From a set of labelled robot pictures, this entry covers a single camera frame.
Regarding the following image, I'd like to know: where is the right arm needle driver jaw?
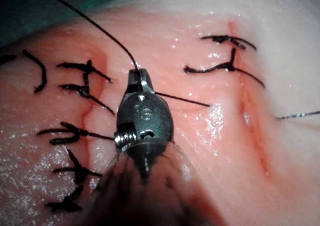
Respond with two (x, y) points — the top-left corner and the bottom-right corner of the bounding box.
(125, 69), (142, 94)
(138, 68), (156, 94)

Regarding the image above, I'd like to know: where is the right arm needle driver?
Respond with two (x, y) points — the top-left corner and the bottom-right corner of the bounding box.
(114, 92), (174, 152)

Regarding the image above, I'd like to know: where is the black stitching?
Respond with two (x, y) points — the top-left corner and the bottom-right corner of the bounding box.
(36, 59), (116, 213)
(183, 34), (266, 89)

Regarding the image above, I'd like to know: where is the tissue pad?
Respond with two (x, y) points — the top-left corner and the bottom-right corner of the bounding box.
(0, 0), (320, 226)

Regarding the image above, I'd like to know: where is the short black thread piece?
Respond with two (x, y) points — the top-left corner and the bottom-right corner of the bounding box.
(21, 49), (48, 94)
(0, 54), (18, 65)

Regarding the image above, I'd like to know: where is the blue-green cloth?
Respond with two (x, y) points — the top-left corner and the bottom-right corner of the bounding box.
(0, 0), (131, 48)

